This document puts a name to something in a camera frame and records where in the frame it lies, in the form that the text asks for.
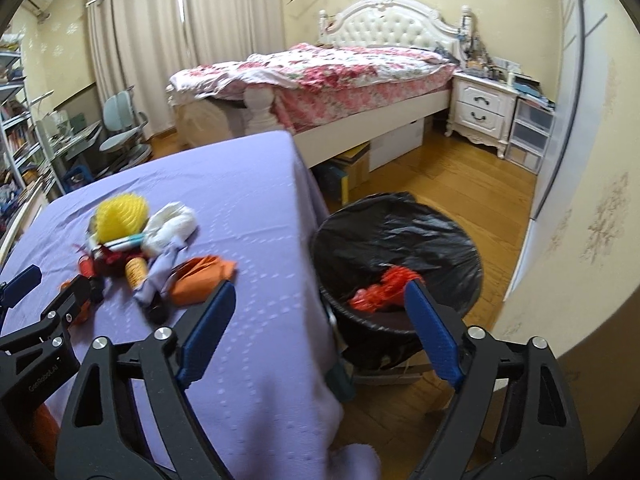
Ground dark red mesh net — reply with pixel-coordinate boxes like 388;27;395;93
93;247;143;278

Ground sliding wardrobe door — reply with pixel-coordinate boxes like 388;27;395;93
532;0;608;226

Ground study desk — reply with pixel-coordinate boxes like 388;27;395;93
35;114;102;195

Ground black bag trash bin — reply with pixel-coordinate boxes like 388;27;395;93
310;192;484;373

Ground yellow foam fruit net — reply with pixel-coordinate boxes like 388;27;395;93
94;193;149;244

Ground red label dark bottle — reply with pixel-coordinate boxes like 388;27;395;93
78;255;100;280

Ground white bed with headboard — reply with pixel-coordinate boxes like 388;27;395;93
166;0;475;167

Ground purple tablecloth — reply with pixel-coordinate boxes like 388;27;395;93
2;132;381;479

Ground white nightstand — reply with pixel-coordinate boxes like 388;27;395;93
445;72;518;159

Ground cardboard box under bed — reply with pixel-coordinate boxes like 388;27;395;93
311;142;370;206

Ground beige curtains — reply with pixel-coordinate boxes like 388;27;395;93
88;0;285;138

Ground white storage box under bed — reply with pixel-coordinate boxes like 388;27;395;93
369;119;424;171

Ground translucent plastic drawer unit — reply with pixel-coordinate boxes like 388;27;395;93
506;96;554;174

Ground orange paper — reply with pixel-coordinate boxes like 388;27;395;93
168;255;236;307

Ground white tissue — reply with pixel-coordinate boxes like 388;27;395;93
141;202;198;258

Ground orange-red foam net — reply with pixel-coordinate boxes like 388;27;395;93
348;266;422;313

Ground light green desk chair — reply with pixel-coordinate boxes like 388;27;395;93
100;86;152;176

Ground white bookshelf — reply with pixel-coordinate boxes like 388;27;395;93
1;32;63;223

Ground pink floral quilt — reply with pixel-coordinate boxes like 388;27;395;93
167;44;459;133

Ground teal white paper box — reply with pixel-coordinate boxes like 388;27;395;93
87;233;144;252

